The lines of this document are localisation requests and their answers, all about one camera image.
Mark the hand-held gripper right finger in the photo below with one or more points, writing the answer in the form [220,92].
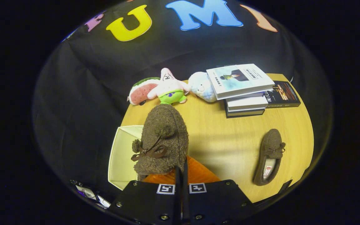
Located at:
[217,201]

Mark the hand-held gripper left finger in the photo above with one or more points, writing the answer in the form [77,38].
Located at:
[150,201]

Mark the white fabric storage box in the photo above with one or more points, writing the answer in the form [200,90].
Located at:
[120,156]

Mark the brown fuzzy shoe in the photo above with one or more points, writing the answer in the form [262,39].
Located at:
[164,131]
[272,142]

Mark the purple printed packet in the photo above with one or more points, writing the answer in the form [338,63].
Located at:
[87,191]

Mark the dark-covered white book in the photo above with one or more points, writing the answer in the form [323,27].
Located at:
[244,113]

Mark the dark round table grommet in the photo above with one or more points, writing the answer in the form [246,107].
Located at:
[142,102]

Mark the thick white book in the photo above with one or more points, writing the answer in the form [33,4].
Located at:
[245,103]

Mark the watermelon slice plush toy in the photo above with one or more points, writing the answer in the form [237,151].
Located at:
[141,92]

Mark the thin white book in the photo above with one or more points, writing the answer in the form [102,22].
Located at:
[248,95]

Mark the white and blue plush toy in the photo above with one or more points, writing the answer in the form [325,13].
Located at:
[202,87]

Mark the pink starfish plush toy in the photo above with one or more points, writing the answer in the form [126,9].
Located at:
[169,86]

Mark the white book with picture cover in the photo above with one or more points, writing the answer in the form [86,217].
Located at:
[239,82]

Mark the black book with orange print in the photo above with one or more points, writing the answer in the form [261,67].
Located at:
[284,95]

